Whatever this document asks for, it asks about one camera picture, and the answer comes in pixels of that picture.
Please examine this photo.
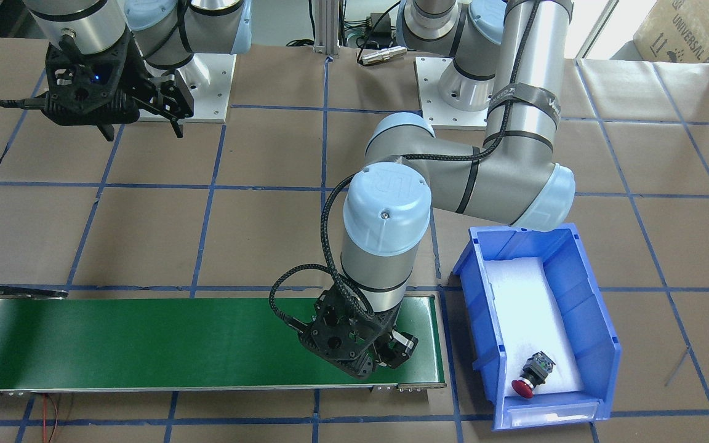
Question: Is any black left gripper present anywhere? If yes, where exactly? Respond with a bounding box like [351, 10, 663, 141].
[372, 329, 419, 371]

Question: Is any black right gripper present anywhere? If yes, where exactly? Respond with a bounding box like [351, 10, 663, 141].
[97, 73, 194, 142]

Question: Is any red push button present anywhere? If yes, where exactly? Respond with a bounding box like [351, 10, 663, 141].
[510, 351, 556, 399]

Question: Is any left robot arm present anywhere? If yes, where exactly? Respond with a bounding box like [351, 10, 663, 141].
[321, 1, 575, 377]

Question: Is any white foam pad bin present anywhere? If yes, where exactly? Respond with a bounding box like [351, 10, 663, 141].
[484, 258, 583, 396]

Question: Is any blue bin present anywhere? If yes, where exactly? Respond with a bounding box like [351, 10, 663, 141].
[453, 223, 622, 431]

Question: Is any green conveyor belt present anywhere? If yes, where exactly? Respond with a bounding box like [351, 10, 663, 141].
[0, 297, 445, 394]

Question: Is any silver metal cylinder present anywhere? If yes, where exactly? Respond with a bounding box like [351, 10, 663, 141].
[358, 46, 407, 66]

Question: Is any black power brick top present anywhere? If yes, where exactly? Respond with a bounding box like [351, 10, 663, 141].
[366, 12, 392, 37]

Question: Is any cardboard box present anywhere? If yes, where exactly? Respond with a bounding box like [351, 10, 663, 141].
[633, 1, 709, 63]

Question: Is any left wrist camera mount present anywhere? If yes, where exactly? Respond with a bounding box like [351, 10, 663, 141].
[298, 288, 401, 380]

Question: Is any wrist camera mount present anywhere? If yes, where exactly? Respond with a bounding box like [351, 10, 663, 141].
[298, 288, 401, 380]
[0, 31, 149, 126]

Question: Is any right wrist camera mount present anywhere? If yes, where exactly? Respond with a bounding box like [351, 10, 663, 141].
[0, 31, 149, 126]

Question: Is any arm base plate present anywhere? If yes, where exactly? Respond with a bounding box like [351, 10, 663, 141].
[178, 54, 237, 123]
[415, 56, 494, 130]

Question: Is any aluminium frame post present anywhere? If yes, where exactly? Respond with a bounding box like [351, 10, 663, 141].
[311, 1, 343, 58]

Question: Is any red black wire pair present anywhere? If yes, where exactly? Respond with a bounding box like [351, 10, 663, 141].
[41, 394, 76, 443]

